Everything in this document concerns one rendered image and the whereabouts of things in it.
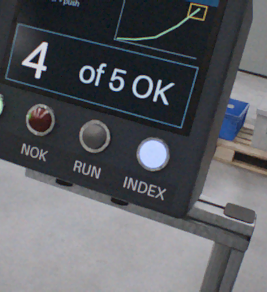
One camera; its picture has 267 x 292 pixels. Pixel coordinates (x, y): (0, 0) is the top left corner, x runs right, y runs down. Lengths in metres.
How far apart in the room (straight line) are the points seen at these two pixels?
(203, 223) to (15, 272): 1.59
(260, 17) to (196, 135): 7.66
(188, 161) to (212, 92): 0.05
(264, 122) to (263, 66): 4.51
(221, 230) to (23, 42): 0.25
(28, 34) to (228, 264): 0.28
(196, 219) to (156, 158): 0.11
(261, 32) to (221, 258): 7.60
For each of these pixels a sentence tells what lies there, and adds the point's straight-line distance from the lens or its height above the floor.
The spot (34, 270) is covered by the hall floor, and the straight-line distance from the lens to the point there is 1.99.
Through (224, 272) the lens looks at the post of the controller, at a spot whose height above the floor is 0.99.
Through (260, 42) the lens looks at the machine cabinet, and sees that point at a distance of 7.98.
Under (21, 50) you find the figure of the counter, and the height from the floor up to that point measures 1.17.
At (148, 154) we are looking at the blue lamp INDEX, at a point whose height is 1.12.
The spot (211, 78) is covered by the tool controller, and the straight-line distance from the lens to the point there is 0.33.
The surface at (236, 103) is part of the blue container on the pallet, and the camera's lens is 4.12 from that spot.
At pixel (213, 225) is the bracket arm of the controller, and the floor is 1.04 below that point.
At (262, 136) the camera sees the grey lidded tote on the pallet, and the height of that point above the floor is 0.26.
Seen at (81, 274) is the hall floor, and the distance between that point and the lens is 1.99.
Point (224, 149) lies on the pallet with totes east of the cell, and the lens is 3.51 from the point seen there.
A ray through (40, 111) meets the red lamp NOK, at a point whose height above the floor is 1.12.
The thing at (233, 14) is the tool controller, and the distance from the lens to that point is 0.34.
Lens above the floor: 1.24
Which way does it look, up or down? 21 degrees down
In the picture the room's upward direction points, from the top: 11 degrees clockwise
